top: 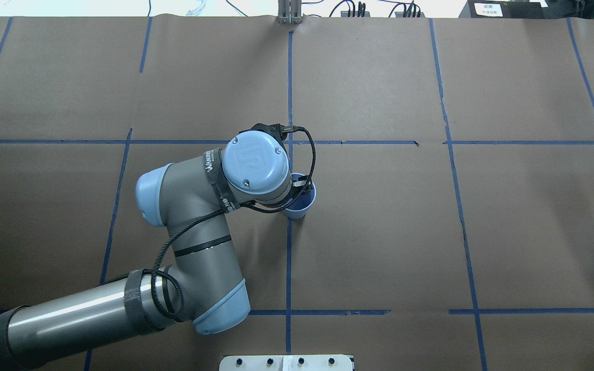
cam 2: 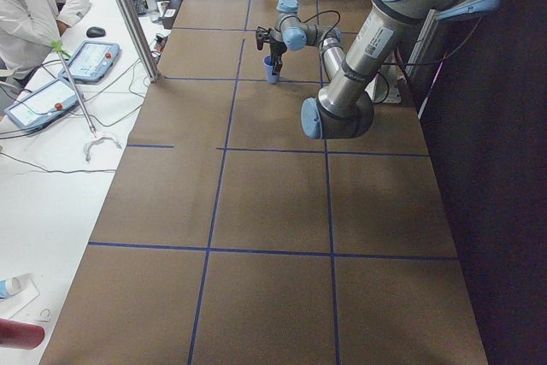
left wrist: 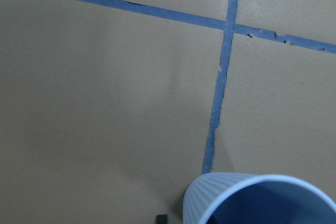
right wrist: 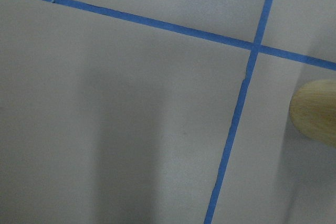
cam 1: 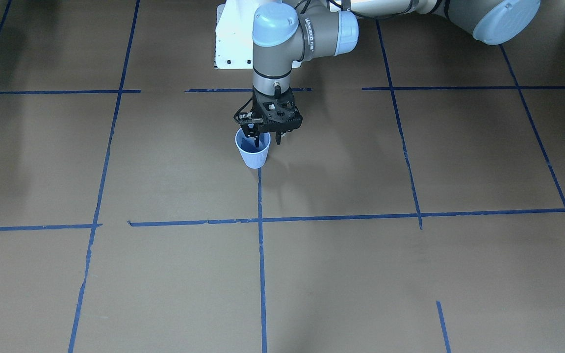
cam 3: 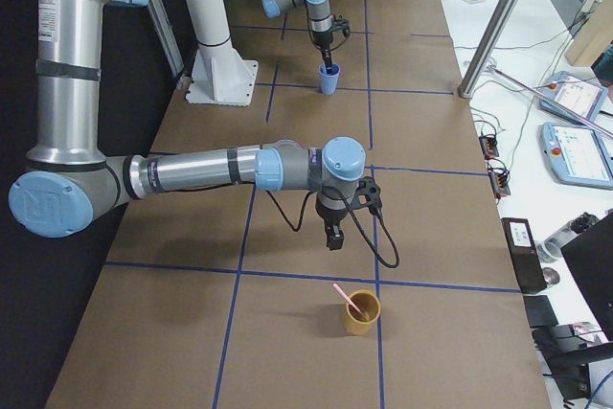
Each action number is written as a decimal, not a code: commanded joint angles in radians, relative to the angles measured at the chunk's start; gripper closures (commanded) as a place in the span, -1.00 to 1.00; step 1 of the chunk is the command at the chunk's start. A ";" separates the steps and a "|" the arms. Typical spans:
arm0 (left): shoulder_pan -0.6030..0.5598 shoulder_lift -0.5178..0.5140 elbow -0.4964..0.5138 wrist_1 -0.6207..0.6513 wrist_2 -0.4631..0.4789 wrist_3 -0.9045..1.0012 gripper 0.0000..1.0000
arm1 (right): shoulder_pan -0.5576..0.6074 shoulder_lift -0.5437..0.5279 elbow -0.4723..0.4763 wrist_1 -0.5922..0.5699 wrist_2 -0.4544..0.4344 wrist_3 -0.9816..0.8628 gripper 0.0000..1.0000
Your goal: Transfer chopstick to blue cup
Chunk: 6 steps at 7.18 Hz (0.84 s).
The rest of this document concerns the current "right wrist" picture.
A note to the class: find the tan bamboo cup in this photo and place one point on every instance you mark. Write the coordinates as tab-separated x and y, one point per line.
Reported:
312	110

